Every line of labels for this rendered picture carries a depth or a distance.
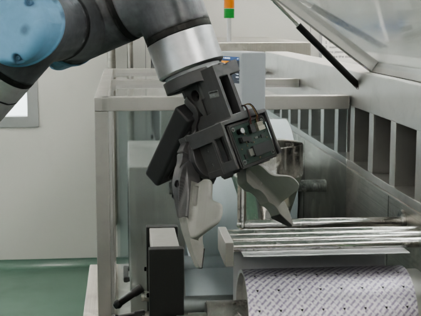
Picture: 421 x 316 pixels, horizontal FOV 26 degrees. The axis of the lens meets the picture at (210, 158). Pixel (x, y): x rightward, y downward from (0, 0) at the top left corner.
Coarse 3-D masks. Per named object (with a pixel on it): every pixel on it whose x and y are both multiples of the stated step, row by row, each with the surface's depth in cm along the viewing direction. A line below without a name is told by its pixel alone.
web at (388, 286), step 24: (240, 288) 136; (264, 288) 126; (288, 288) 126; (312, 288) 126; (336, 288) 126; (360, 288) 127; (384, 288) 127; (408, 288) 127; (264, 312) 124; (288, 312) 124; (312, 312) 124; (336, 312) 124; (360, 312) 125; (384, 312) 125; (408, 312) 125
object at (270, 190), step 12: (252, 168) 102; (264, 168) 102; (240, 180) 103; (252, 180) 103; (264, 180) 103; (276, 180) 102; (288, 180) 102; (252, 192) 104; (264, 192) 104; (276, 192) 104; (288, 192) 103; (264, 204) 105; (276, 204) 105; (276, 216) 105; (288, 216) 105
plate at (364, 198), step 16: (352, 176) 198; (352, 192) 198; (368, 192) 185; (384, 192) 174; (352, 208) 198; (368, 208) 185; (384, 208) 174; (400, 208) 164; (416, 224) 155; (400, 256) 164; (416, 256) 155
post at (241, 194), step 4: (240, 188) 158; (240, 192) 158; (244, 192) 158; (240, 196) 158; (244, 196) 158; (240, 200) 158; (244, 200) 158; (240, 204) 158; (244, 204) 158; (240, 208) 158; (244, 208) 158; (240, 212) 158; (244, 212) 158; (240, 216) 158; (244, 216) 158; (240, 220) 158; (244, 220) 159
